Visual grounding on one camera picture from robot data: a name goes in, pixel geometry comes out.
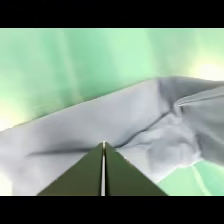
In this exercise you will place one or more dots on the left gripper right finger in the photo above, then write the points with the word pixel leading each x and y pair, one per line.
pixel 128 181

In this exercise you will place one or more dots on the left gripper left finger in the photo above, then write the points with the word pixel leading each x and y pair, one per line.
pixel 81 180

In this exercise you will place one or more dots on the light blue shirt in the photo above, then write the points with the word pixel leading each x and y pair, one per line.
pixel 110 120

